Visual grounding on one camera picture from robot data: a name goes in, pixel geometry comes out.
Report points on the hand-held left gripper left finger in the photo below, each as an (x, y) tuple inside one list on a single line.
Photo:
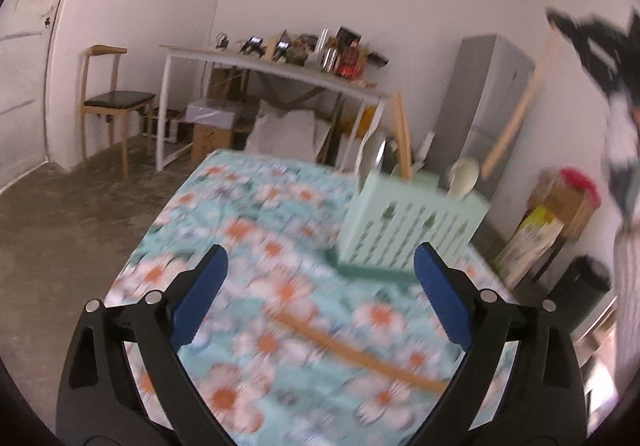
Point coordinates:
[(200, 296)]

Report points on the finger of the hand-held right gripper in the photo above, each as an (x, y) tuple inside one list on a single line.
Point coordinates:
[(567, 28)]

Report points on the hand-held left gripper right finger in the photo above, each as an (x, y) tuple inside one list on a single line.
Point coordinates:
[(445, 301)]

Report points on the mint green utensil holder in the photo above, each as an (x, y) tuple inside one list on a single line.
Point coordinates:
[(410, 226)]

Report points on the wooden chopstick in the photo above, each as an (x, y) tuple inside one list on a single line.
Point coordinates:
[(350, 351), (401, 136), (515, 116)]

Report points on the large white rice paddle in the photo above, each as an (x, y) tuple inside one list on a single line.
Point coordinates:
[(462, 176)]

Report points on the white soup spoon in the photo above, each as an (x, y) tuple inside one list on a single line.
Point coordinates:
[(367, 161)]

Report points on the person's right hand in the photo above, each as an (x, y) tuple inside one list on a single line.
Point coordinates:
[(620, 141)]

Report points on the floral blue tablecloth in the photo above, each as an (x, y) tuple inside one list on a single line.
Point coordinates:
[(280, 236)]

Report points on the yellow-green rice bag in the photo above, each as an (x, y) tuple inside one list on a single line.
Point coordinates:
[(530, 246)]

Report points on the silver refrigerator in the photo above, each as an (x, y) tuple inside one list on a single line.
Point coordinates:
[(485, 96)]

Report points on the red plastic bag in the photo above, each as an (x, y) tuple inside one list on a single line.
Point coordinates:
[(580, 181)]

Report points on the black trash bin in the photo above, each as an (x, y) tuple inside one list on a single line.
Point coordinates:
[(577, 296)]

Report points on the large cardboard box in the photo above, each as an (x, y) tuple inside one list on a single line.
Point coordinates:
[(565, 211)]

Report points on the small brown cardboard box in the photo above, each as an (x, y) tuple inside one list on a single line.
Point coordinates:
[(212, 143)]

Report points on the white storage box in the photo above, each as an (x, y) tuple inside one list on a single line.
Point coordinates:
[(212, 112)]

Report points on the white sack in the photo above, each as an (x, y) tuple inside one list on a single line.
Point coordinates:
[(282, 131)]

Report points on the yellow plastic bag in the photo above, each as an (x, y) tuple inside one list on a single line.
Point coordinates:
[(371, 120)]

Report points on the wooden chair with dark seat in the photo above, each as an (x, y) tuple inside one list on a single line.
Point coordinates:
[(117, 98)]

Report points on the dark soda bottles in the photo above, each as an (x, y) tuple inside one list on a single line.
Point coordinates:
[(349, 58)]

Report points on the white-framed desk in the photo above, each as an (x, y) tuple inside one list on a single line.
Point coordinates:
[(280, 71)]

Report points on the metal cup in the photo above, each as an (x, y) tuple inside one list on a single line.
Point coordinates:
[(328, 58)]

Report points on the white panel door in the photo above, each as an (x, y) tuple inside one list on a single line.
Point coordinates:
[(25, 76)]

